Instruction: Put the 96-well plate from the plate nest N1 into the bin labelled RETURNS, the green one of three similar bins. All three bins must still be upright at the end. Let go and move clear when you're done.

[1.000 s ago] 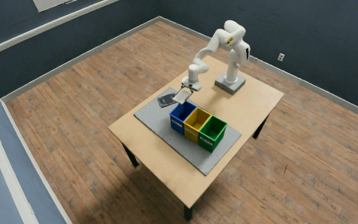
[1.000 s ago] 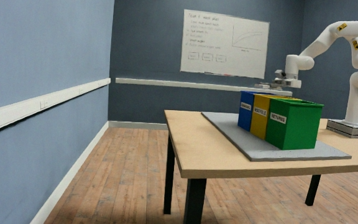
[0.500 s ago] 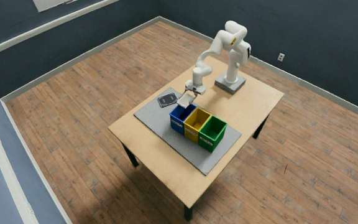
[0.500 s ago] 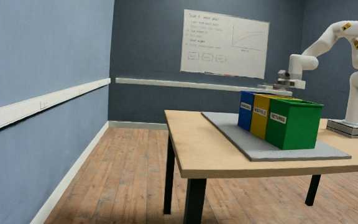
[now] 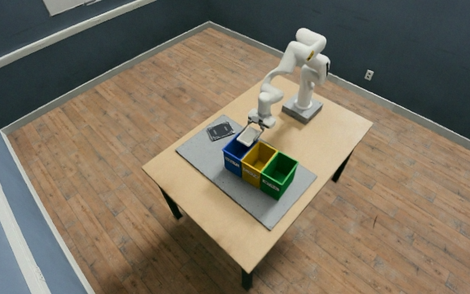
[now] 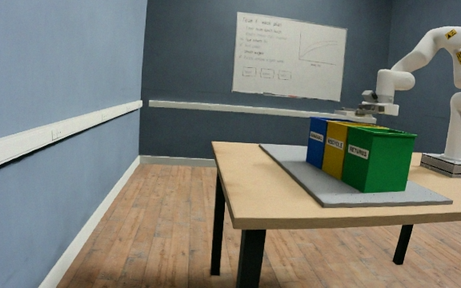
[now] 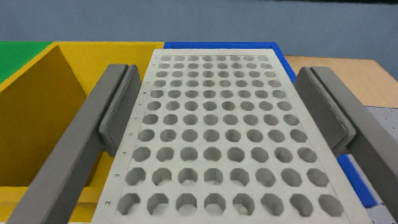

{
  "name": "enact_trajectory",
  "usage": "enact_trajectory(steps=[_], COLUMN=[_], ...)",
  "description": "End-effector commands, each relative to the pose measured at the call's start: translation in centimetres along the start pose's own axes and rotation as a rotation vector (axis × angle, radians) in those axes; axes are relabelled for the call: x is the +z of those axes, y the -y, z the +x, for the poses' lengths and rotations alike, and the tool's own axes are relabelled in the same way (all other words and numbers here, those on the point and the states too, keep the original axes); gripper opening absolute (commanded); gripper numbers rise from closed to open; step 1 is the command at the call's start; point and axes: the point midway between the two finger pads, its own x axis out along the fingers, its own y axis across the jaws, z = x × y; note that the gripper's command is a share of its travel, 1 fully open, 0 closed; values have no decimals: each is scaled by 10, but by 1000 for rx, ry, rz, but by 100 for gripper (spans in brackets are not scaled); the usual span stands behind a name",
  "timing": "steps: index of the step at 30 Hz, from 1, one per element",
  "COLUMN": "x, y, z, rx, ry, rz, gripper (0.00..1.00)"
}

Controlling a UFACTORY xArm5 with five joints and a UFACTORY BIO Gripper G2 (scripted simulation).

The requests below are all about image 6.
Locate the green returns bin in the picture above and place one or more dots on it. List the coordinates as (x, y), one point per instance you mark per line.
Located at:
(377, 162)

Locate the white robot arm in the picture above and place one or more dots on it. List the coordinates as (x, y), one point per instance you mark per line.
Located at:
(390, 80)

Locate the yellow recycling bin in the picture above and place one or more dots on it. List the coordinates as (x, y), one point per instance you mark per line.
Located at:
(335, 148)

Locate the blue bin with label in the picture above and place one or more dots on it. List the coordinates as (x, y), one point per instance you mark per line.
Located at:
(317, 139)

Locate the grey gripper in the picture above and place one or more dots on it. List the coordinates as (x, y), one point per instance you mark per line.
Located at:
(375, 108)

